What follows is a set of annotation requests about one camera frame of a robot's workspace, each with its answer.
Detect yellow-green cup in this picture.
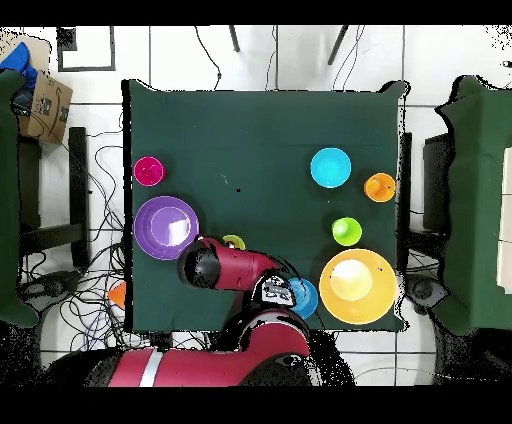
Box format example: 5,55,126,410
221,234,247,251

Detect orange bowl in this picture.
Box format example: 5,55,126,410
106,279,127,310

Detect purple bowl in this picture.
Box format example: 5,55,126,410
133,195,200,262

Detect pink cup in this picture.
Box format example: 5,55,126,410
133,156,166,188

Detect blue bowl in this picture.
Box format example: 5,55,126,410
287,277,319,320

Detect dark green tablecloth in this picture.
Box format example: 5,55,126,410
121,78,411,333

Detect black stand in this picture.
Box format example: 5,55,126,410
17,126,91,269

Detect green cup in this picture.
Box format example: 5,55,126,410
331,216,363,247

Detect cyan bowl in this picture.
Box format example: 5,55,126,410
310,147,352,189

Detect large yellow bowl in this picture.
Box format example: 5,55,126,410
318,248,399,325

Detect grey floor device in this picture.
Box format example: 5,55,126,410
19,271,81,309
405,275,449,313

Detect orange cup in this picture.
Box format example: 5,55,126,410
363,172,397,204

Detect green cloth covered table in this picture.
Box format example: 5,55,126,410
0,69,41,329
433,74,512,337

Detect printed cardboard box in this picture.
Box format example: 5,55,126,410
17,71,74,146

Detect black chair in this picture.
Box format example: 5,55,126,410
422,133,455,233

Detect blue cloth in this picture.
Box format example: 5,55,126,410
0,41,39,91

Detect white box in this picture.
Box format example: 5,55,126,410
495,145,512,295

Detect tangle of black cables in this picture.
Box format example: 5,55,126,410
59,131,161,353

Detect thin black cable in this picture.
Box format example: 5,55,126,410
194,25,223,91

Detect black floor frame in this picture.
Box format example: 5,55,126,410
56,25,117,73

